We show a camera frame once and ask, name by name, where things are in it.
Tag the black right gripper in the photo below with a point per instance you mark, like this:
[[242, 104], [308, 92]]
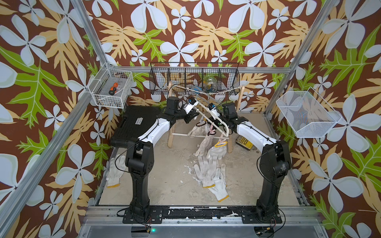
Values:
[[213, 120]]

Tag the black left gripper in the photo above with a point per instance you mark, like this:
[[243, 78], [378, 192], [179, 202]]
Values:
[[190, 115]]

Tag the white clip hanger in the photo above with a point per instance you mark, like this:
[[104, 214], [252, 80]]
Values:
[[194, 107]]

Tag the beige cotton glove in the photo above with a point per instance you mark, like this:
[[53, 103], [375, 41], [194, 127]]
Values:
[[200, 129]]

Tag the wooden drying rack frame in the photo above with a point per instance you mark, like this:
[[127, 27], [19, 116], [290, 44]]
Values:
[[171, 134]]

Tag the blue dotted yellow cuff glove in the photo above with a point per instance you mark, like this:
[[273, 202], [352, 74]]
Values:
[[205, 145]]

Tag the white yellow cuff glove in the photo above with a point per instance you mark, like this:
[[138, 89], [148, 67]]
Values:
[[219, 188], [218, 151]]

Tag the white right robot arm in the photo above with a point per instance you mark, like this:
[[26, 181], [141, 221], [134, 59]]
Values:
[[273, 163]]

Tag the white glove behind left arm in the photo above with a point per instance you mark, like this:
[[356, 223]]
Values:
[[116, 171]]

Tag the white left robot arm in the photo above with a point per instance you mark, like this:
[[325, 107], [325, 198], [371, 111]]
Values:
[[140, 153]]

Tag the yellow screwdriver bit set case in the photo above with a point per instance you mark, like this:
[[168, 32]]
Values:
[[244, 143]]

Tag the blue object in basket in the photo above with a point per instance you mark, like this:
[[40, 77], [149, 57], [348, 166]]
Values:
[[196, 88]]

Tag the clear glass jar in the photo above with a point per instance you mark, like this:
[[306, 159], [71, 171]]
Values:
[[210, 85]]

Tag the black plastic tool case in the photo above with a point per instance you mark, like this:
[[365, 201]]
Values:
[[136, 120]]

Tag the orange black screwdriver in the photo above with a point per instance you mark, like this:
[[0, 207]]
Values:
[[113, 89]]

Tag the white mesh basket right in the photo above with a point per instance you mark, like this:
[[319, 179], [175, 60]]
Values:
[[308, 113]]

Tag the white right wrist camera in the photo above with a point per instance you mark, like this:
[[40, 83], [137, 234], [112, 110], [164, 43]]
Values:
[[213, 111]]

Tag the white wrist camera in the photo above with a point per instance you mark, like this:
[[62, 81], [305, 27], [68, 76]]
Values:
[[192, 102], [213, 111]]

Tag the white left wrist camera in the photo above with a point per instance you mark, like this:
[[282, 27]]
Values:
[[192, 102]]

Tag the black wire basket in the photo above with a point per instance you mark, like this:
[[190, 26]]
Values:
[[192, 73]]

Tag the white wire basket left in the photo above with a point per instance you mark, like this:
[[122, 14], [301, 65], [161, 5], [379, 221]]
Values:
[[104, 80]]

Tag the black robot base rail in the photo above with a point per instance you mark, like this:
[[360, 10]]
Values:
[[156, 214]]

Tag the aluminium frame post right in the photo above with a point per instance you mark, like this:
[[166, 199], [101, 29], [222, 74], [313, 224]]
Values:
[[312, 33]]

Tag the aluminium frame post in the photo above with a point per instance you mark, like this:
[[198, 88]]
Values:
[[312, 33], [54, 140]]

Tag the aluminium frame post left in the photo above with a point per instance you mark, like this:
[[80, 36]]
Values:
[[54, 140]]

